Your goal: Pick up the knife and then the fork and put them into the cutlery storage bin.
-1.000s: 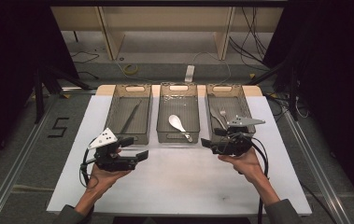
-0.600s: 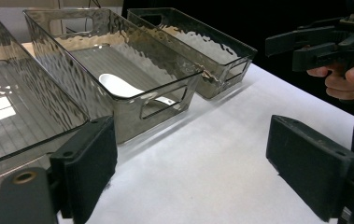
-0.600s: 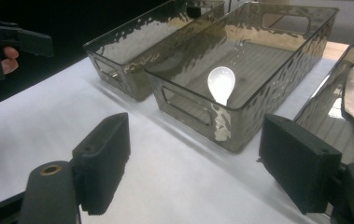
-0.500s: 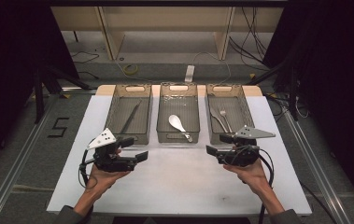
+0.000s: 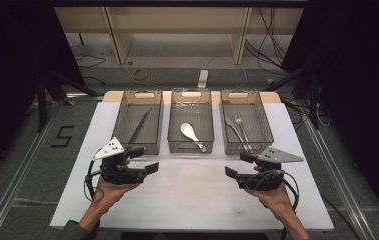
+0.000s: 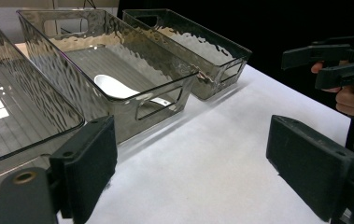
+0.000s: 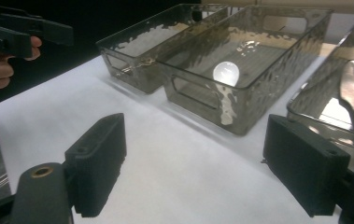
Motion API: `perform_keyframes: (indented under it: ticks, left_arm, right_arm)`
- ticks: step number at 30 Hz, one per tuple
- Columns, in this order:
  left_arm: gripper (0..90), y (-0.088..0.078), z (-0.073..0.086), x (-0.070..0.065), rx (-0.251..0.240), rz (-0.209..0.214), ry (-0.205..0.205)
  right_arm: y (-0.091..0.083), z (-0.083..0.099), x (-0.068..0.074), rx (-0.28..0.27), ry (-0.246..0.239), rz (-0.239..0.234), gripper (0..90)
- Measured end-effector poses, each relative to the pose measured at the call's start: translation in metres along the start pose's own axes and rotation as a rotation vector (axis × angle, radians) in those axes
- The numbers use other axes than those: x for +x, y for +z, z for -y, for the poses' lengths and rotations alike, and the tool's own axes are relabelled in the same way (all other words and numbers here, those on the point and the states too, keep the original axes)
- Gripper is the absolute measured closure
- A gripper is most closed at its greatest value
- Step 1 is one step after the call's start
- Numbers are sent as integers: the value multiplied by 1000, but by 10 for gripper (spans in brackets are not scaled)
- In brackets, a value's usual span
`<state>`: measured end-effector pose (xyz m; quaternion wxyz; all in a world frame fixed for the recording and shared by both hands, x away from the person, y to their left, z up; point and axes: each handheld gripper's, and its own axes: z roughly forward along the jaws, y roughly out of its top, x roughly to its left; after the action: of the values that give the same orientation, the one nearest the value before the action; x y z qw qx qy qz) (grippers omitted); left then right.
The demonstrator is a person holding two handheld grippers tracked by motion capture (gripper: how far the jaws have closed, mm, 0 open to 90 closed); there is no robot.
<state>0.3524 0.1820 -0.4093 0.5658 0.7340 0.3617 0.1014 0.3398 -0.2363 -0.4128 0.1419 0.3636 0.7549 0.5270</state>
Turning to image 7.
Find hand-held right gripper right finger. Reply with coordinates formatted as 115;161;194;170
262;113;352;218

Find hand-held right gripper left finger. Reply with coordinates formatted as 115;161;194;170
64;112;128;218

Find smoky clear plastic bin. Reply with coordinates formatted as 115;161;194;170
286;11;354;164
155;4;334;137
95;3;229;94

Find white spoon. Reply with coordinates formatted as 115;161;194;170
211;60;243;127

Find white table cover sheet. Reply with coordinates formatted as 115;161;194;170
0;55;344;224

